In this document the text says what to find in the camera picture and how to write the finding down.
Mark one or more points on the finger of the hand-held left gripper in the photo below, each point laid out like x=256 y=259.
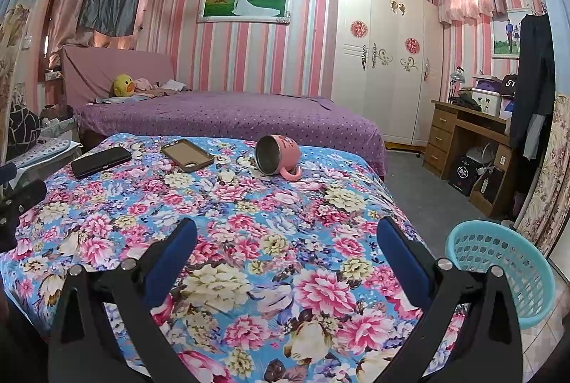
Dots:
x=29 y=194
x=6 y=174

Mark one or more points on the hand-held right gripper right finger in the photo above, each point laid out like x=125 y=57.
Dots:
x=407 y=267

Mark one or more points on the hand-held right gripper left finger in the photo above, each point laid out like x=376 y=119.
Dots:
x=171 y=263

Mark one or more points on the teal plastic basket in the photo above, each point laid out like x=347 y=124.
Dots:
x=530 y=303

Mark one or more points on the giraffe pattern cushion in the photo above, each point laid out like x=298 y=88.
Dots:
x=24 y=127

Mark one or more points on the black smartphone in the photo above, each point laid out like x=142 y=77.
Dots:
x=101 y=162

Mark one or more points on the black bag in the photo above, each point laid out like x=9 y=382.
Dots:
x=463 y=174

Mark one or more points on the brown phone case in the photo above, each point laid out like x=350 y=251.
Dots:
x=187 y=155

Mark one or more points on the cardboard box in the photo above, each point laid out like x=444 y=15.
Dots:
x=487 y=187

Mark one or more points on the pink covered headboard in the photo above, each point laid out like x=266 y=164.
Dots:
x=89 y=71

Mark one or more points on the white electric fan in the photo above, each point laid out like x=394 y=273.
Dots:
x=481 y=156

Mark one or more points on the wooden desk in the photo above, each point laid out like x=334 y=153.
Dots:
x=445 y=138

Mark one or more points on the yellow duck plush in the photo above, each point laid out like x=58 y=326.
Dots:
x=124 y=85

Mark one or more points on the pink metal mug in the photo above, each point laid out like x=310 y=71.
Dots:
x=278 y=154

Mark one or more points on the pink plush toy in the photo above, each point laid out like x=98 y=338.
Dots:
x=143 y=83

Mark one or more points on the floral door curtain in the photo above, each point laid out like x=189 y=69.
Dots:
x=547 y=187

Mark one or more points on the purple bed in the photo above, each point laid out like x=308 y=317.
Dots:
x=240 y=116

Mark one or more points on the white wardrobe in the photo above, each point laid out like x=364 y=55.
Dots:
x=383 y=98

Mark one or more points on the white cloth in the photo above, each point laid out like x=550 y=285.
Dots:
x=174 y=85

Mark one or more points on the white storage box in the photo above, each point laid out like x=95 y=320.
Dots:
x=487 y=102

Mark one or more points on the purple bag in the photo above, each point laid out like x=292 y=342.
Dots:
x=494 y=82

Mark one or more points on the dark hanging clothes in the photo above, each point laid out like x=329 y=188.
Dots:
x=532 y=76

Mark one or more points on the small wall poster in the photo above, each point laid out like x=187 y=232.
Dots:
x=503 y=36

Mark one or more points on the framed wall picture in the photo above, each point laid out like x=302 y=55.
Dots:
x=245 y=0

